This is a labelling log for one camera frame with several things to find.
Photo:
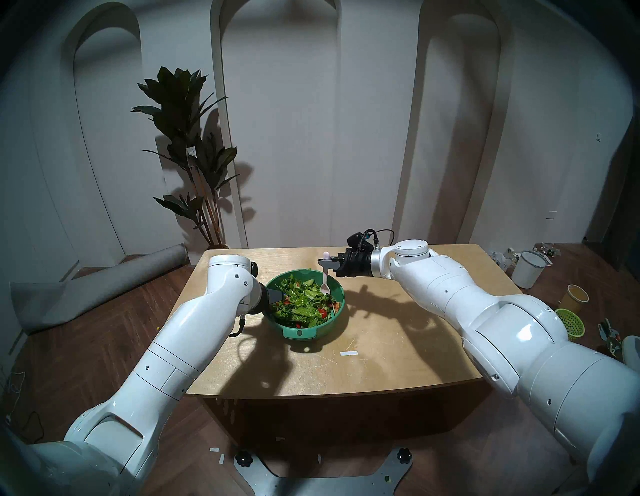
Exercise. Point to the green salad bowl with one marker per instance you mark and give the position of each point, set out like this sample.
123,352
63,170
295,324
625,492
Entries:
305,334

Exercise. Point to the pale clutter pile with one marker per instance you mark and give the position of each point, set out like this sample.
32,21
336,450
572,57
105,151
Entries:
505,260

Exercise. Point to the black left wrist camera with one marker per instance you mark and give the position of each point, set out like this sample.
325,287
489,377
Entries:
256,268

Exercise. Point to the rolled grey mat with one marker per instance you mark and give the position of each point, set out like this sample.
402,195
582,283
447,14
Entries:
90,290

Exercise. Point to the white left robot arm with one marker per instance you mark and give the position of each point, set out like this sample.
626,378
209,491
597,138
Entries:
170,360

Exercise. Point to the tall dark green plant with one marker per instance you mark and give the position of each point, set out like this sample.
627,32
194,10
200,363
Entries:
180,110

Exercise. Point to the black base knob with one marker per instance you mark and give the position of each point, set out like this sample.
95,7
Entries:
404,455
243,459

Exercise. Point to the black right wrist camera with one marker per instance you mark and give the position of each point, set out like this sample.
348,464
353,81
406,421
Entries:
357,241

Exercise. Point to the pale pink plastic spoon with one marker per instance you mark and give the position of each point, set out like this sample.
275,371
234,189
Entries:
325,282

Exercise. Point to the green mesh basket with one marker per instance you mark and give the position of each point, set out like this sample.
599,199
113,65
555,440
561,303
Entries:
572,322

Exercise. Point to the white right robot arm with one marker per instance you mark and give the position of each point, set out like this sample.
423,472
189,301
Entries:
525,340

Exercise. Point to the chopped vegetable salad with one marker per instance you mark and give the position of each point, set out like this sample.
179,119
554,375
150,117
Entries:
302,305

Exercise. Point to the white office chair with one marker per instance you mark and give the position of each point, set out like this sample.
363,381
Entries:
632,350

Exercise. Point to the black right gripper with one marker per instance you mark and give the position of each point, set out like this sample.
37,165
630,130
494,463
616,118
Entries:
356,264

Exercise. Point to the dark clutter pile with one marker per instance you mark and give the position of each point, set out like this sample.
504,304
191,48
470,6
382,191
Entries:
547,250

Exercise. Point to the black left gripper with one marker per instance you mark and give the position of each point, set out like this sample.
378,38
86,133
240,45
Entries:
262,299

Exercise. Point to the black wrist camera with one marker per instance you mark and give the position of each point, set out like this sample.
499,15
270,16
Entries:
256,268
357,241

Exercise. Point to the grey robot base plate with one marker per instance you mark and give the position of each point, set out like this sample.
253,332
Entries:
320,485

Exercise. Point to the white bucket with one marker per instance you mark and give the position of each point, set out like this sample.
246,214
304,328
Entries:
527,272

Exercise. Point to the tan paper cup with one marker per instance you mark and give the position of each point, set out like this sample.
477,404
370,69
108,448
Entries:
575,297

